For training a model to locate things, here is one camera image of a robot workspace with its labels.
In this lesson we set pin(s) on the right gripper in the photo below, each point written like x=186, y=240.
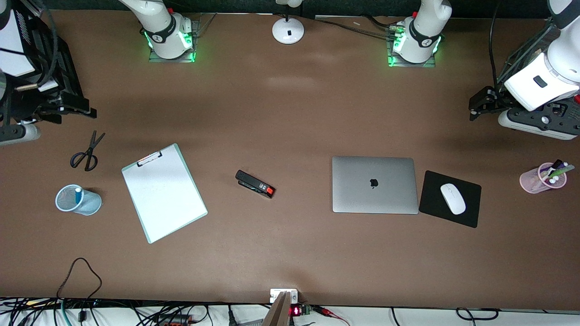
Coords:
x=28, y=104

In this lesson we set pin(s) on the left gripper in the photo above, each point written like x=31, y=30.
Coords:
x=495, y=100

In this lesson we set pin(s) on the blue marker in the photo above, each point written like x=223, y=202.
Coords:
x=78, y=197

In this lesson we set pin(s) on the silver laptop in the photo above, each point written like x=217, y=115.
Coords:
x=362, y=190

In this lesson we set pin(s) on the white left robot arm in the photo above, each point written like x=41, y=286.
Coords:
x=423, y=27

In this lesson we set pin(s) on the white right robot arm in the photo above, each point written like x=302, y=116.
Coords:
x=163, y=27

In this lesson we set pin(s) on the black capped marker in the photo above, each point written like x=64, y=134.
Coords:
x=556, y=164

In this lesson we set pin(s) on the black stacked paper tray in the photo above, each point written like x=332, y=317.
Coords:
x=68, y=68

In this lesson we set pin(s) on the white paper in tray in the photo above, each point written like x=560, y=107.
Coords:
x=13, y=50

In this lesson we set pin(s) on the pink translucent pen cup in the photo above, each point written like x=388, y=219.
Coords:
x=530, y=181

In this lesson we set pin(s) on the light blue mesh pen cup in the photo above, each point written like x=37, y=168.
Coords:
x=90, y=204

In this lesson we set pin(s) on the white computer mouse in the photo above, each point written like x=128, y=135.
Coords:
x=453, y=199

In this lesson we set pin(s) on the light green highlighter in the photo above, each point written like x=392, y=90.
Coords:
x=566, y=169

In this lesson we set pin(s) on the black mouse pad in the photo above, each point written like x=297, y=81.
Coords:
x=430, y=203

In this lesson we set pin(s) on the white paper sheet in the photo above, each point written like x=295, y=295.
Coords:
x=167, y=199

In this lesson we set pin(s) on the teal clipboard with metal clip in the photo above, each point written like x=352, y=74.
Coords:
x=191, y=181

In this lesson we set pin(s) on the black stapler with red tip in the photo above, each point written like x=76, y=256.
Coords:
x=251, y=181

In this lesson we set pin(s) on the white round lamp base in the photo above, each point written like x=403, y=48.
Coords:
x=288, y=31

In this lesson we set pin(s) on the white socket box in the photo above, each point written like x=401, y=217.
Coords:
x=278, y=294

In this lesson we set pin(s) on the red display module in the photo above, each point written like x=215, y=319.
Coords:
x=297, y=311

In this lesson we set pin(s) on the clear arm base plate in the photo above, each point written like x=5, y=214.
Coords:
x=398, y=63
x=199, y=27

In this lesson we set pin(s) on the grey mounting post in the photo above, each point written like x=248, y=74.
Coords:
x=275, y=312

